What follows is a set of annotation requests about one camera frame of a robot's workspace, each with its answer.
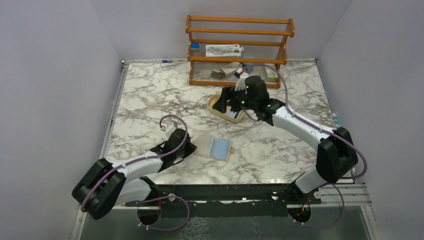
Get beige oval tray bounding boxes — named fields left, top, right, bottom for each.
left=207, top=94, right=245, bottom=123

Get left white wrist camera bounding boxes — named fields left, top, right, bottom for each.
left=161, top=121, right=178, bottom=135

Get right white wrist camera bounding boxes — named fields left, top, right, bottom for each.
left=234, top=70, right=249, bottom=91

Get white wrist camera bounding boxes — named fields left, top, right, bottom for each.
left=161, top=121, right=178, bottom=135
left=234, top=70, right=249, bottom=91

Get white staples box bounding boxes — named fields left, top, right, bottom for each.
left=220, top=62, right=243, bottom=76

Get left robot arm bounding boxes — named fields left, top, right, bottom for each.
left=71, top=128, right=197, bottom=220

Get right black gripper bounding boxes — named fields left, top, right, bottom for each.
left=212, top=85, right=257, bottom=114

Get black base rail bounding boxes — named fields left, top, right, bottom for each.
left=125, top=183, right=321, bottom=218

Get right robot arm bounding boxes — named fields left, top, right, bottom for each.
left=212, top=75, right=358, bottom=204

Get green white small box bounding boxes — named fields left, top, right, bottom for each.
left=264, top=63, right=279, bottom=82

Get beige leather card holder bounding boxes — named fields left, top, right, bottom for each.
left=194, top=133, right=234, bottom=162

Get packaged protractor set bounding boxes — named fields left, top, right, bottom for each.
left=205, top=44, right=244, bottom=57

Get grey cards in tray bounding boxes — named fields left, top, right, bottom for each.
left=226, top=110, right=241, bottom=119

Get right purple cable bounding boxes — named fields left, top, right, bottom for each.
left=241, top=64, right=369, bottom=230

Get light blue card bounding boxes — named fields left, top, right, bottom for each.
left=209, top=138, right=231, bottom=161

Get blue grey eraser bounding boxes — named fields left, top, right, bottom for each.
left=190, top=42, right=200, bottom=56

